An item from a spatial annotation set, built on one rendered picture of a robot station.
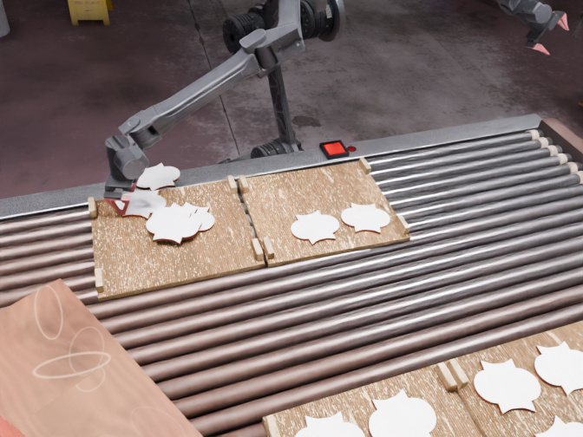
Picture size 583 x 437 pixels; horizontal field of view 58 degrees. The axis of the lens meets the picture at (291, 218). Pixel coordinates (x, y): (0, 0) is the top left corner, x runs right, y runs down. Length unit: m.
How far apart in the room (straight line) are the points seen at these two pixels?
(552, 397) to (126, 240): 1.07
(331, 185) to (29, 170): 2.13
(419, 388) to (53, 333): 0.76
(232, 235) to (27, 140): 2.34
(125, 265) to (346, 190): 0.67
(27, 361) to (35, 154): 2.40
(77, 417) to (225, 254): 0.55
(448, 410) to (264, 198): 0.75
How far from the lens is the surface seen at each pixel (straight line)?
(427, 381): 1.22
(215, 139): 3.38
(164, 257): 1.38
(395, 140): 1.88
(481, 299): 1.42
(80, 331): 1.15
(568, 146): 2.08
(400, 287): 1.38
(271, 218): 1.46
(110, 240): 1.44
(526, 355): 1.35
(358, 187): 1.60
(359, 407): 1.15
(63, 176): 3.23
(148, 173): 1.65
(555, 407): 1.30
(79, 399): 1.07
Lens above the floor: 1.95
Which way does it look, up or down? 44 degrees down
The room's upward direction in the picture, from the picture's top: 5 degrees clockwise
